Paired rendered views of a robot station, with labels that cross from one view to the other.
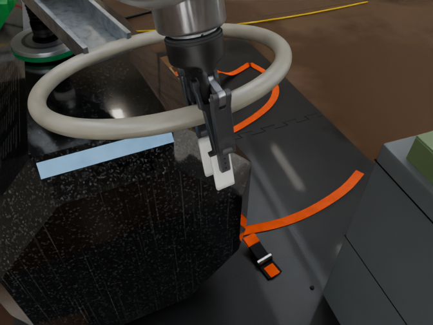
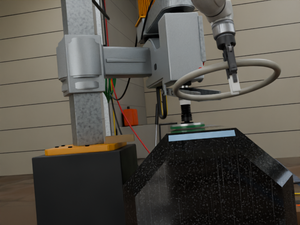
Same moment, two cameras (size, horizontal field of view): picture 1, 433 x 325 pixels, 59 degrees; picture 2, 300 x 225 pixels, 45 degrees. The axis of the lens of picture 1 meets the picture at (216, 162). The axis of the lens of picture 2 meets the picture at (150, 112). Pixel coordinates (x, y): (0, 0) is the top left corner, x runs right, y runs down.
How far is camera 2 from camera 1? 1.17 m
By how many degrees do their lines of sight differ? 53
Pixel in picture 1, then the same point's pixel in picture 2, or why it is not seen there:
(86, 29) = not seen: hidden behind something
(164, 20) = (214, 31)
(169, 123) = (215, 65)
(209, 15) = (227, 27)
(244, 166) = (285, 172)
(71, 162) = (183, 137)
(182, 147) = (240, 140)
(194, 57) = (222, 39)
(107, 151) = (201, 135)
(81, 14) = not seen: hidden behind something
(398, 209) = not seen: outside the picture
